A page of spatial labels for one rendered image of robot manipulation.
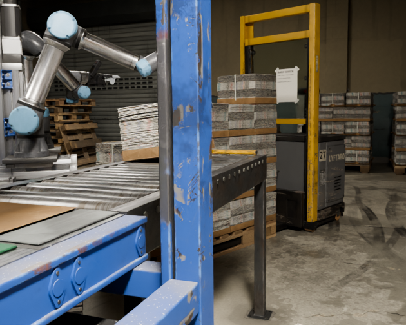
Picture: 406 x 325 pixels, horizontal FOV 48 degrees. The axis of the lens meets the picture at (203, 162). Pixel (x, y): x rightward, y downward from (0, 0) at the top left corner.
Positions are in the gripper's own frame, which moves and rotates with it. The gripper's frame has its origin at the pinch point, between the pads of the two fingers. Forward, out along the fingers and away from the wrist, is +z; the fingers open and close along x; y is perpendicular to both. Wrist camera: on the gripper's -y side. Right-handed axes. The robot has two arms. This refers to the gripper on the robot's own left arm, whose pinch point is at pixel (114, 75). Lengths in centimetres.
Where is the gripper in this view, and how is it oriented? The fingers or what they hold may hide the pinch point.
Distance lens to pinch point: 307.6
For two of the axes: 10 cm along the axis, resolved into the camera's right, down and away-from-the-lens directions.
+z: 7.6, -0.8, 6.4
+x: 6.4, 2.0, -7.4
